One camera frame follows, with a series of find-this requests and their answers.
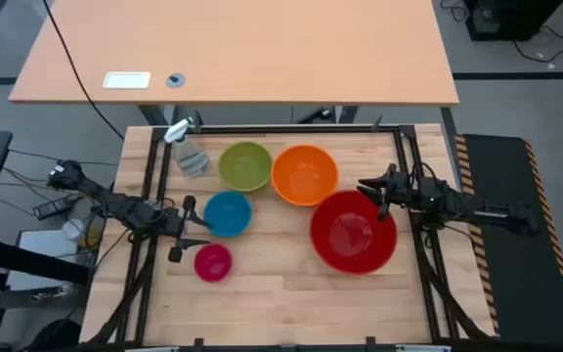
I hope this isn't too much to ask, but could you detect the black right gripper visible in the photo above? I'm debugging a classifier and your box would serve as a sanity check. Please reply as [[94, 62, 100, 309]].
[[357, 163, 442, 222]]

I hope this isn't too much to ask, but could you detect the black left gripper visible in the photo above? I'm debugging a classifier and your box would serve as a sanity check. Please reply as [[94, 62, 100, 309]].
[[161, 195, 216, 264]]

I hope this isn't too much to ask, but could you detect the small magenta plastic bowl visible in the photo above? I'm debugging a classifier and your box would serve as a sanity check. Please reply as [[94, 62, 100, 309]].
[[194, 242, 234, 284]]

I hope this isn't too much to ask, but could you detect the blue plastic bowl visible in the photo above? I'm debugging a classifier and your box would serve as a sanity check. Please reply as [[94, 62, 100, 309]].
[[202, 191, 253, 239]]

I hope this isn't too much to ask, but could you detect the orange plastic bowl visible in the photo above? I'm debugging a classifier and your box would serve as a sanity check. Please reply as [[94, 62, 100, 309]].
[[271, 144, 340, 207]]

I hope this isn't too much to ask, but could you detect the green plastic bowl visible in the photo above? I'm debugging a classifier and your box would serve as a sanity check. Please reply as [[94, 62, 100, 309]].
[[218, 141, 274, 193]]

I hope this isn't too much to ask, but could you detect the large red plastic bowl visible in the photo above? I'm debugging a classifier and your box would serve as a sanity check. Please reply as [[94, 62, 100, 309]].
[[309, 190, 399, 276]]

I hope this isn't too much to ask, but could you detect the clear spray bottle white trigger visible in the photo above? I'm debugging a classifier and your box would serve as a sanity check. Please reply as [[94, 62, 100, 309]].
[[163, 118, 211, 179]]

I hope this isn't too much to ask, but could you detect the white cup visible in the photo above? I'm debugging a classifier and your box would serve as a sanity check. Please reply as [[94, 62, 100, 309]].
[[61, 218, 85, 242]]

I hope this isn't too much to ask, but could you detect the white cart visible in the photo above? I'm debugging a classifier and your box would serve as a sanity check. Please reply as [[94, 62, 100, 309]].
[[5, 228, 98, 294]]

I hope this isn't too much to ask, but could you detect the black mat with hazard stripes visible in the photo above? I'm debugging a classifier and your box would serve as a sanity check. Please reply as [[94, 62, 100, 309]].
[[454, 133, 563, 346]]

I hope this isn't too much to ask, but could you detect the white rectangular desk plate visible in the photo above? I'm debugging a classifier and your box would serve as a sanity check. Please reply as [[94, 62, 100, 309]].
[[103, 71, 152, 90]]

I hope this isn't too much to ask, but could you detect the black office chair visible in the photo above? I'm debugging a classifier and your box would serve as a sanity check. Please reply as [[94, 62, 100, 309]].
[[26, 318, 83, 352]]

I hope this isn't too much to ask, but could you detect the light wooden desk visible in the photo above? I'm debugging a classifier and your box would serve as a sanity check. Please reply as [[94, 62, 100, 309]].
[[8, 0, 460, 108]]

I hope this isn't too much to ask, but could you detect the black equipment box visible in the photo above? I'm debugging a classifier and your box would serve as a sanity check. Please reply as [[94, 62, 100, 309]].
[[462, 0, 563, 42]]

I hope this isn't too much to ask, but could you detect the black aluminium table frame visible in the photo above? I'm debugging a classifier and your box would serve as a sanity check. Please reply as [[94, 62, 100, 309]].
[[114, 124, 498, 352]]

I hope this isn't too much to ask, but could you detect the long black cable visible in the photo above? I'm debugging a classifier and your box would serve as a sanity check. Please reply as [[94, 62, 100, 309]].
[[41, 0, 126, 141]]

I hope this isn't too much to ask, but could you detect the black floor cable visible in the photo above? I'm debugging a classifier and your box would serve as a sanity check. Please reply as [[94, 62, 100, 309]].
[[511, 26, 563, 64]]

